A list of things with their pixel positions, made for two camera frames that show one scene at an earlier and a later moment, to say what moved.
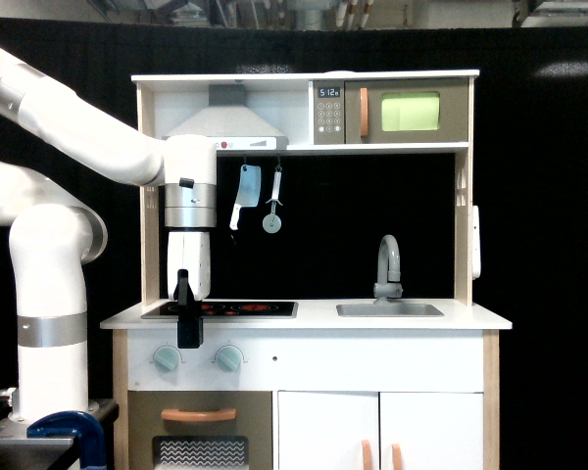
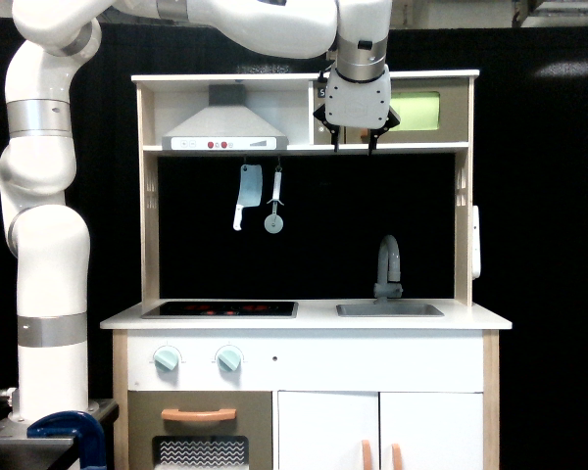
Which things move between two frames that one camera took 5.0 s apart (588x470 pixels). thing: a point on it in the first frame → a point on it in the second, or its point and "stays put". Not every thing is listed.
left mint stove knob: (166, 359) stays put
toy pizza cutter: (271, 223) stays put
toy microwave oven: (407, 111) stays put
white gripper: (188, 281) → (358, 104)
